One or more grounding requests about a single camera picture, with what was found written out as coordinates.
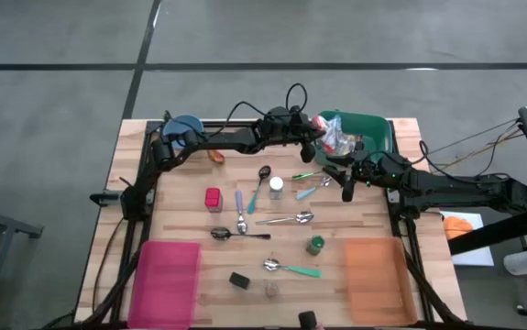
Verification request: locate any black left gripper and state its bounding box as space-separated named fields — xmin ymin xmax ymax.
xmin=258 ymin=105 xmax=317 ymax=164

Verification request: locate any light-blue-handled metal spoon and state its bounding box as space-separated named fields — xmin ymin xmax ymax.
xmin=295 ymin=176 xmax=334 ymax=201

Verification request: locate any silver and yellow snack bag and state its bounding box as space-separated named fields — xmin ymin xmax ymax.
xmin=335 ymin=132 xmax=364 ymax=158

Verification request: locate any orange plastic tray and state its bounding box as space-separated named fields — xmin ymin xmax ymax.
xmin=343 ymin=236 xmax=418 ymax=325

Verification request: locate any grey metal side table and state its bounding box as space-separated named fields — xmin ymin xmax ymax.
xmin=0 ymin=200 xmax=44 ymax=330

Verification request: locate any black small block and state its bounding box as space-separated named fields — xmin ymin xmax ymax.
xmin=228 ymin=272 xmax=251 ymax=291

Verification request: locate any plain silver spoon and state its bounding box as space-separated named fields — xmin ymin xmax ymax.
xmin=255 ymin=210 xmax=315 ymax=226

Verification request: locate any green plastic bin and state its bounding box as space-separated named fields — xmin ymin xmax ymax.
xmin=313 ymin=109 xmax=393 ymax=169

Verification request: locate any black-bowl blue-handled spoon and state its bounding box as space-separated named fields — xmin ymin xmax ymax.
xmin=246 ymin=164 xmax=272 ymax=215

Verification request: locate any black aluminium table frame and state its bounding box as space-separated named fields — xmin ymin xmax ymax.
xmin=75 ymin=109 xmax=473 ymax=330

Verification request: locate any all-black metal spoon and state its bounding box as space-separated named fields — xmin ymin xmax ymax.
xmin=210 ymin=226 xmax=272 ymax=242

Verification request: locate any white-lid glass spice jar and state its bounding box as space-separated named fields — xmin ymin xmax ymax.
xmin=269 ymin=176 xmax=285 ymax=201

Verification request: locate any red-lid spice jar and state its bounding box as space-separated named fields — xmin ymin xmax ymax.
xmin=204 ymin=186 xmax=224 ymax=214

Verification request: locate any teal-handled metal spoon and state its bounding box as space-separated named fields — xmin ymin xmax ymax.
xmin=263 ymin=258 xmax=324 ymax=279

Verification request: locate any pink plastic tray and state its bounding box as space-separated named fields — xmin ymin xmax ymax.
xmin=127 ymin=240 xmax=202 ymax=329

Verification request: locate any black cylindrical object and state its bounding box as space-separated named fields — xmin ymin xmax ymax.
xmin=298 ymin=310 xmax=318 ymax=330

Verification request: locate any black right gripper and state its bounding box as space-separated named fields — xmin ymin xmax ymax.
xmin=323 ymin=147 xmax=386 ymax=204

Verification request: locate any green-handled metal spoon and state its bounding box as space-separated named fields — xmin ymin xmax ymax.
xmin=291 ymin=170 xmax=326 ymax=182

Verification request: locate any green-lid oregano spice jar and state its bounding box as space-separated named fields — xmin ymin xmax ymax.
xmin=306 ymin=235 xmax=326 ymax=257

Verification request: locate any white paper sheet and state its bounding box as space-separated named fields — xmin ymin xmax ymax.
xmin=440 ymin=210 xmax=496 ymax=268

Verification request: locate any light blue bowl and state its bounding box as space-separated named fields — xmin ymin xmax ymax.
xmin=161 ymin=113 xmax=205 ymax=150

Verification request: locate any yellow floor cable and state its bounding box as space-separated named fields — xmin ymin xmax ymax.
xmin=427 ymin=117 xmax=523 ymax=171

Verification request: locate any black diagonal bar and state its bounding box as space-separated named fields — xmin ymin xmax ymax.
xmin=448 ymin=203 xmax=527 ymax=256

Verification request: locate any purple-handled metal spoon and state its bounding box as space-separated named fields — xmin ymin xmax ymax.
xmin=236 ymin=190 xmax=250 ymax=237

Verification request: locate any orange lump on paper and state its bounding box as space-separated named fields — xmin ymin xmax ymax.
xmin=443 ymin=215 xmax=474 ymax=241

